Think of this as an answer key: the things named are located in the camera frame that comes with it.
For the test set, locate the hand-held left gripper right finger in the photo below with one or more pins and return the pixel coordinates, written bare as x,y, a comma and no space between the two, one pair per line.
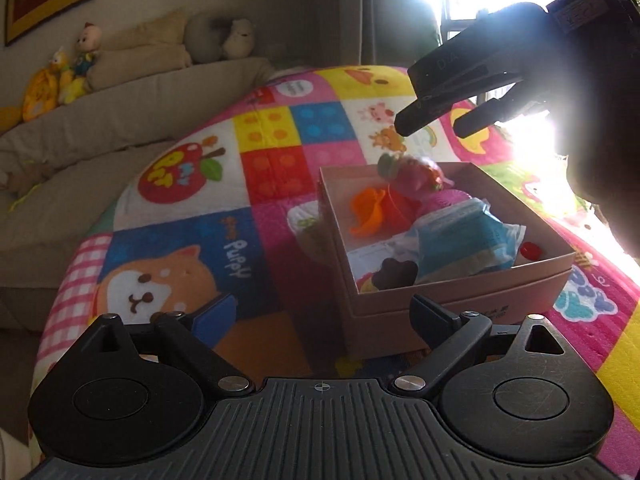
425,312

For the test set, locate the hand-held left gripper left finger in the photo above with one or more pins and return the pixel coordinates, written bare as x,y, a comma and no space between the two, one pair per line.
217,312

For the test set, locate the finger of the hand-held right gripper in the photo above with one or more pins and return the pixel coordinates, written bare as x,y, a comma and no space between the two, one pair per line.
450,75
495,111

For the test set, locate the shallow cardboard box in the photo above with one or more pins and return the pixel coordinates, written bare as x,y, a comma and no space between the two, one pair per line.
450,300

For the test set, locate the dark brown paw toy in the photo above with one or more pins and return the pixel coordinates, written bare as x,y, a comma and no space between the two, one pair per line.
395,272

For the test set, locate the blue and white packet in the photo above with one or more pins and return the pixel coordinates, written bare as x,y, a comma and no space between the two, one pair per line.
465,240

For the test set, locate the pink toy basket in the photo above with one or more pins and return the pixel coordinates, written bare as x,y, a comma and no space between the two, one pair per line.
442,199

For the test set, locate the pink toy fruit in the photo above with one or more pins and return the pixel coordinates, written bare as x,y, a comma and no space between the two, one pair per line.
410,177

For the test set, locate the orange toy half shell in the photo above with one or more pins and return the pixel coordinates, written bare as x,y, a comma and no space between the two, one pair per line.
367,215

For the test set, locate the clear plastic packet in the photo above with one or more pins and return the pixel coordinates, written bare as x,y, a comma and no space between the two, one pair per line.
370,254

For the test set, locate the red round capsule half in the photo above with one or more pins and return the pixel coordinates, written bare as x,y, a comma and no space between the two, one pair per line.
400,212

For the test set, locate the colourful printed blanket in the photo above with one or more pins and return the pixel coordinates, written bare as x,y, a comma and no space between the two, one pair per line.
280,170

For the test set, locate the beige covered sofa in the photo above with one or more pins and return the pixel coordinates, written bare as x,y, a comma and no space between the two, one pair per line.
75,200

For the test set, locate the brown plush toy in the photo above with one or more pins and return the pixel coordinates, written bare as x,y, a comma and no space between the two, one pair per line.
20,180

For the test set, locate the grey bear neck pillow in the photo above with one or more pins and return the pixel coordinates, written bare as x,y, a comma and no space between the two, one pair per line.
210,35

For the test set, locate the yellow plush toy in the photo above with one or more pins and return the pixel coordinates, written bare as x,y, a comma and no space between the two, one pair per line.
67,87

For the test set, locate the yellow plush bag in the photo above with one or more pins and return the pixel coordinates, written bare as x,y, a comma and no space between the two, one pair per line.
39,97

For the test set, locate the doll with blue shirt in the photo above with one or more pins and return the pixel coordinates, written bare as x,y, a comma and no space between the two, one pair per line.
87,47

